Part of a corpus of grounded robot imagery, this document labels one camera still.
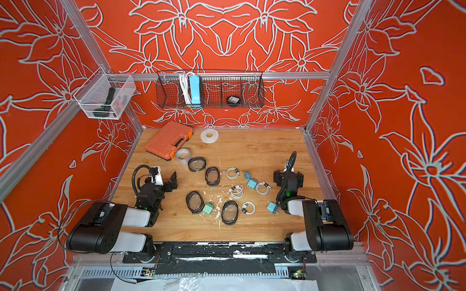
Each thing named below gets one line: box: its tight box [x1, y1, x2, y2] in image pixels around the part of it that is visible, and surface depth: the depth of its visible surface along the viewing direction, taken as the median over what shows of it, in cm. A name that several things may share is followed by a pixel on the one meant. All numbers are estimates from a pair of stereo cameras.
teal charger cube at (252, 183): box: [246, 178, 258, 190], surface depth 94 cm
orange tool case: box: [144, 120, 194, 161], surface depth 109 cm
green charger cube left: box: [202, 202, 215, 216], surface depth 86 cm
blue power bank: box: [189, 75, 201, 105], surface depth 91 cm
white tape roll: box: [200, 128, 220, 144], surface depth 117 cm
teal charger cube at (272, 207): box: [266, 201, 278, 215], surface depth 85 cm
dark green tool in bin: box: [92, 86, 116, 118], surface depth 82 cm
